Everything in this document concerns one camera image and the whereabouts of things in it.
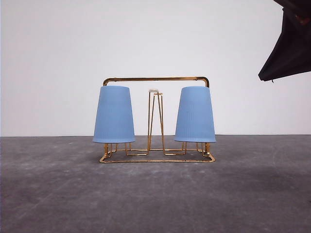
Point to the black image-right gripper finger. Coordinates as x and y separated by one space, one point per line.
291 55

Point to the blue ribbed cup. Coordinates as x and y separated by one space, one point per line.
194 115
114 120

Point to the gold wire cup rack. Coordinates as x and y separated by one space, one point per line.
156 152

